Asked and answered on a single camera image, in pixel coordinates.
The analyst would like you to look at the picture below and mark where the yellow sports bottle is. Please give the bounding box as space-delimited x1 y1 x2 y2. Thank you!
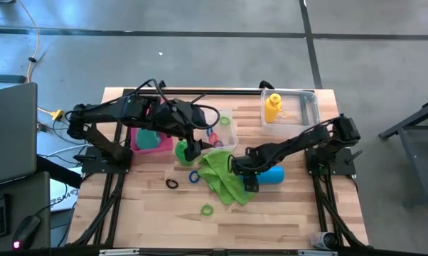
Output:
263 92 294 124

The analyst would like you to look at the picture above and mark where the green sports bottle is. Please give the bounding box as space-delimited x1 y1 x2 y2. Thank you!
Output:
174 139 195 168

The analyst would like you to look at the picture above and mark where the black metal stand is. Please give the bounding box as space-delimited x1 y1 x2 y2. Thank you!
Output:
378 96 428 210

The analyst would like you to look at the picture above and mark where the large clear plastic bin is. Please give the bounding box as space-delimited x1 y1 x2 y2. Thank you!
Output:
260 88 321 136

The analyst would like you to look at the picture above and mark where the green microfibre cloth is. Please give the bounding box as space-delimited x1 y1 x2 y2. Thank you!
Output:
198 149 257 206

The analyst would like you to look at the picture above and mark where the white drink can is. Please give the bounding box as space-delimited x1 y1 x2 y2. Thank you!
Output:
309 230 340 251

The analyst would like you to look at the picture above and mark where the white printed sheet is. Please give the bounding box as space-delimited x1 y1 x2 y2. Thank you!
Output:
49 176 81 213

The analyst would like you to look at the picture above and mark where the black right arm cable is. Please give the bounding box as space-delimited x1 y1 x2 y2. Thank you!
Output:
227 153 238 174

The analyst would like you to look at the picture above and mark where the small clear plastic bin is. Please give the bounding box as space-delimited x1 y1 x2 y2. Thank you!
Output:
203 107 240 153

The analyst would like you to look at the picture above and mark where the grey computer monitor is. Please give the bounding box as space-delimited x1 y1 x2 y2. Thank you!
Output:
0 82 38 188

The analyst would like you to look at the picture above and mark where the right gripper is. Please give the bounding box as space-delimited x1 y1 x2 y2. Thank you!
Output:
230 150 269 194

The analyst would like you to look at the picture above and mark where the yellow cable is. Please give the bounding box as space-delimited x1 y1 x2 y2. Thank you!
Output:
17 0 64 121

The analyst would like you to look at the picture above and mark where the teal microfibre cloth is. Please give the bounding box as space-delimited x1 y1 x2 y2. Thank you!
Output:
135 127 162 151

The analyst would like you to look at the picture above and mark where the pink plastic tray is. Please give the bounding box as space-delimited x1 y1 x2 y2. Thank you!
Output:
129 98 175 155

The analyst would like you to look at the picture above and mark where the black computer mouse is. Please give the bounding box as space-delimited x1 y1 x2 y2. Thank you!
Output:
11 214 42 251

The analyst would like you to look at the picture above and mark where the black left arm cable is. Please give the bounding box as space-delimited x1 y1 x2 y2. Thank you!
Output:
190 103 223 131

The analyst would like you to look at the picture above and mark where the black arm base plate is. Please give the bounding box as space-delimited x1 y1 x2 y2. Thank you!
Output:
80 145 134 175
305 147 358 177

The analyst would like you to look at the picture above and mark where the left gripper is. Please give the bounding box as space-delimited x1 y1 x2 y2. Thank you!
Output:
158 99 215 164

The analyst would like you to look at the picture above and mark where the dark grey desk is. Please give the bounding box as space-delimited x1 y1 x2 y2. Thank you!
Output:
0 171 53 252

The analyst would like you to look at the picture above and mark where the black aluminium table frame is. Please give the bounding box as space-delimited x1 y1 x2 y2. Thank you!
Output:
66 87 371 256

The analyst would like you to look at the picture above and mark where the silver aluminium bracket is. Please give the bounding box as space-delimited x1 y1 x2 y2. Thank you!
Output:
99 248 141 256
298 250 338 256

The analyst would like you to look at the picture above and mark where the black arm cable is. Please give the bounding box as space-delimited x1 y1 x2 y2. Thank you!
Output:
227 153 238 174
190 103 223 131

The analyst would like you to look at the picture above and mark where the black flat bar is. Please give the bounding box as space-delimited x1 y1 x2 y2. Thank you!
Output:
0 73 27 85

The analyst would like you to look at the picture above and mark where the blue sports bottle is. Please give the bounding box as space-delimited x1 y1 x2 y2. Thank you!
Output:
239 165 286 186

